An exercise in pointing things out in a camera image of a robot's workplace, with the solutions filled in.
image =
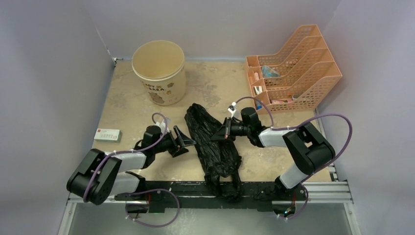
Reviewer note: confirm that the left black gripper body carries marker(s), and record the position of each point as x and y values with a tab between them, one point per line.
167	143

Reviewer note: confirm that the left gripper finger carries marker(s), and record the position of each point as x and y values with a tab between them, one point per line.
182	140
178	150

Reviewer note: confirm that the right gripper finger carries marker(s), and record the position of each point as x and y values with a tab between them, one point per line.
227	123
221	135

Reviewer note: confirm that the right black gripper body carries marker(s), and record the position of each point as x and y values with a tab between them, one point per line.
238	129

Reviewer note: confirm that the black plastic trash bag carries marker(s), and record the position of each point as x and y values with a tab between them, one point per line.
220	161

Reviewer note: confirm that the beige round trash bin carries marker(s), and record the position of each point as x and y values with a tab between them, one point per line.
160	67

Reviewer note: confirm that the orange plastic file organizer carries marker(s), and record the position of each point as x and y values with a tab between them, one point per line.
307	69

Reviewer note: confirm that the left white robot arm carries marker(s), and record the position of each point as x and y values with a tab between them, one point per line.
102	174

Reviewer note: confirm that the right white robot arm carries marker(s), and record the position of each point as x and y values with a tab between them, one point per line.
309	150

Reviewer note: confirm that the blue small bottle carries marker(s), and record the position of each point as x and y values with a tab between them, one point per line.
258	105

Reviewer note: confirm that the white stapler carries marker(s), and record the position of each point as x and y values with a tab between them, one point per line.
257	90

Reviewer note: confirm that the white small box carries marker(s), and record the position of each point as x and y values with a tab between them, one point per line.
111	135

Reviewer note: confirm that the teal packet in organizer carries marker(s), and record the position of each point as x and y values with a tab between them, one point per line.
268	72

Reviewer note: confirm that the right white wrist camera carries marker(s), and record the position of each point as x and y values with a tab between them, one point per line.
234	112

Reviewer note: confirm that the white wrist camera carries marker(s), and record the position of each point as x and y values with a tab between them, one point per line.
234	112
162	125

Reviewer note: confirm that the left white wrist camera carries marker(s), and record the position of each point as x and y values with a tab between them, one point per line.
162	125

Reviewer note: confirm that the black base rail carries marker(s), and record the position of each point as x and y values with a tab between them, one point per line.
262	196

